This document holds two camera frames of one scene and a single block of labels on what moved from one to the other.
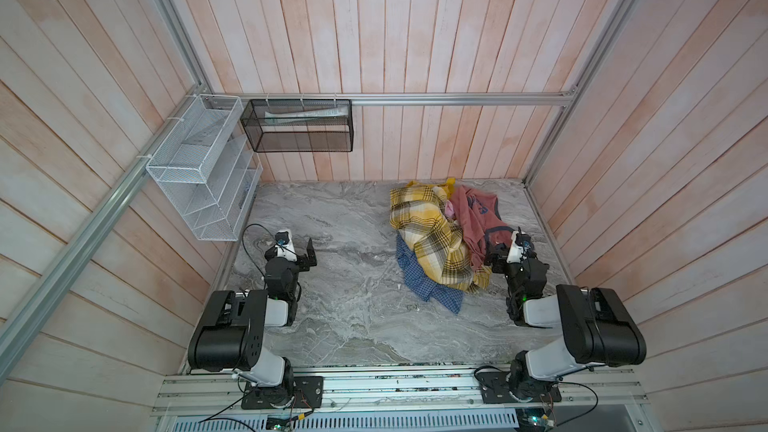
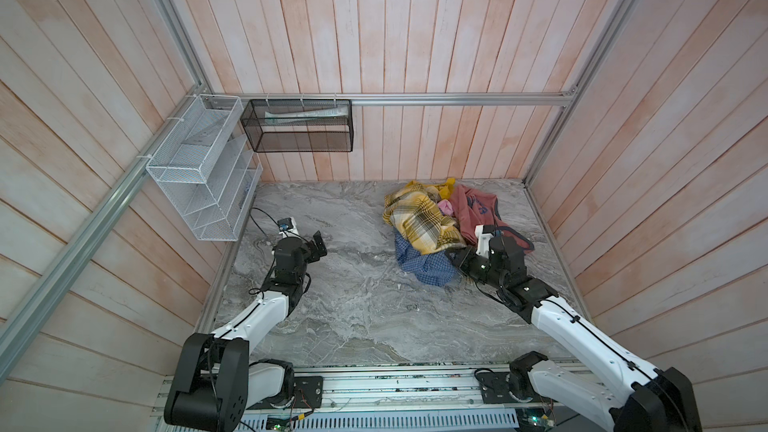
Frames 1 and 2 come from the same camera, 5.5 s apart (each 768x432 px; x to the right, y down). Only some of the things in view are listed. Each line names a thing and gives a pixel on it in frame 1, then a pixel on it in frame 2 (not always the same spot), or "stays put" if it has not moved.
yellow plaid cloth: x=417 y=212 stays put
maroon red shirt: x=480 y=221 stays put
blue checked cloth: x=420 y=282 to x=434 y=269
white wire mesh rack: x=213 y=169 stays put
